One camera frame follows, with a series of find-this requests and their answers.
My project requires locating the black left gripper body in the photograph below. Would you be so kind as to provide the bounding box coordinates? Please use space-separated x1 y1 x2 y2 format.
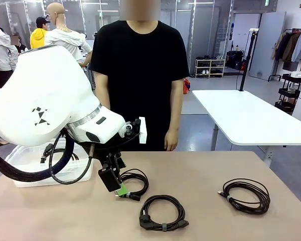
98 152 127 193

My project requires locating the thin black cable coil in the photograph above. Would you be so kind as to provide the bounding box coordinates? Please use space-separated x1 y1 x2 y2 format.
119 168 149 202

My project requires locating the person's left forearm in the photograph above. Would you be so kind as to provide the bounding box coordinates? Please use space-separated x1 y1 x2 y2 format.
166 97 184 134

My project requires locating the person's right forearm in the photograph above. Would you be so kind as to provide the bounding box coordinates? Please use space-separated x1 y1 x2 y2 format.
95 85 111 111

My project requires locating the person's left hand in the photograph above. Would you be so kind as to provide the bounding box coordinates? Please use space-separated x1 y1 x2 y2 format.
164 130 180 152

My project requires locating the clear plastic storage container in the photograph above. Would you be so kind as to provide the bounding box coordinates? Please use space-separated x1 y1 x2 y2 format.
4 139 95 188

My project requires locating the person in black t-shirt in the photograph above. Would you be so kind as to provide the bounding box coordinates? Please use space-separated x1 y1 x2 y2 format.
89 0 190 152

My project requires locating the orange red bag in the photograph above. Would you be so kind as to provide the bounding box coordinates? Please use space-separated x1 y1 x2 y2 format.
182 78 191 95

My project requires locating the white rounded table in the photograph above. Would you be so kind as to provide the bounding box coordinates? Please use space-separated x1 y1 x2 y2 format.
192 89 301 167

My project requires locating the mannequin with orange pants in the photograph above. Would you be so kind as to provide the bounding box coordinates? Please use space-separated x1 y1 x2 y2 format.
44 2 93 68

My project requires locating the wooden shoe rack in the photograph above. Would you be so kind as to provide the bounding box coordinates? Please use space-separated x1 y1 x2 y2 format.
195 58 226 78

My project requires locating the person in yellow hoodie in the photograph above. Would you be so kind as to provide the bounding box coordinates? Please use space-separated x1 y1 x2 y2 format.
30 16 51 50

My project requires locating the seated person in dark clothes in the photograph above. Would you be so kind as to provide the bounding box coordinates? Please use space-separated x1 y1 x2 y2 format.
10 35 28 55

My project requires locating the mannequin in gray shirt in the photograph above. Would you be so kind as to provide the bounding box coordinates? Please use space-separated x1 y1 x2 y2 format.
0 12 20 89

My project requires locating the black bags pile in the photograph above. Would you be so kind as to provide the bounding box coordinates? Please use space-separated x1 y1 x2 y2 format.
226 50 247 71

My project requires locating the black trolley cart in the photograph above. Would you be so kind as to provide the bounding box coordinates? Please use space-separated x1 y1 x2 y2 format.
274 72 301 115

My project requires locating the gray partition panel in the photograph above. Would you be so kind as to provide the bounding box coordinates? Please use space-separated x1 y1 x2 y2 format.
249 12 287 81

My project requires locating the clothes rack with coats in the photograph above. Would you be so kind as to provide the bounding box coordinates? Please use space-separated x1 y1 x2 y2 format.
267 28 301 82

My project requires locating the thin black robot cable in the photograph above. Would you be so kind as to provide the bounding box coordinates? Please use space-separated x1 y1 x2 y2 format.
49 132 141 186

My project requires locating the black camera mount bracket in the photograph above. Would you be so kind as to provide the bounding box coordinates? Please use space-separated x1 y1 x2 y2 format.
123 118 141 140

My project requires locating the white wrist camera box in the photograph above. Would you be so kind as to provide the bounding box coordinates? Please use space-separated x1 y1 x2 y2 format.
138 116 147 144

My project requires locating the black braided cable conduit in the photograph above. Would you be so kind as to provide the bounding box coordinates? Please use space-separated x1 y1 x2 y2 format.
0 133 76 182

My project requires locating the black USB cable coil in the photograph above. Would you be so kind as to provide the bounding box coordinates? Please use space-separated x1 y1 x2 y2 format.
217 178 271 215

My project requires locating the black camera pole stand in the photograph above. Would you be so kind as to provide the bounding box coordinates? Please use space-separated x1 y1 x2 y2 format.
237 28 259 92

